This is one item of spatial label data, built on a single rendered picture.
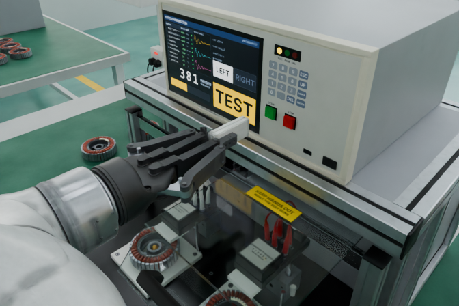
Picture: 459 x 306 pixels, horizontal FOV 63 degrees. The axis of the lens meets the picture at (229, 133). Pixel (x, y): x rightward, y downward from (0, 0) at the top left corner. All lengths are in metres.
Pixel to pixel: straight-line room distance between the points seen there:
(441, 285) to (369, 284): 0.42
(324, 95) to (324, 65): 0.04
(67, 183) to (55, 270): 0.18
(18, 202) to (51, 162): 0.96
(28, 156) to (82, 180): 1.01
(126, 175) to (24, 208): 0.11
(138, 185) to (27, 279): 0.22
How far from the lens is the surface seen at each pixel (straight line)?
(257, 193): 0.63
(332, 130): 0.55
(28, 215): 0.39
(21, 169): 1.37
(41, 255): 0.26
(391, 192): 0.60
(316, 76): 0.54
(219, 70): 0.67
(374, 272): 0.59
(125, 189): 0.43
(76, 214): 0.41
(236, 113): 0.67
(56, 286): 0.24
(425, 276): 0.97
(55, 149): 1.42
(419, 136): 0.75
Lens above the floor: 1.47
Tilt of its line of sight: 31 degrees down
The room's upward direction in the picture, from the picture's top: straight up
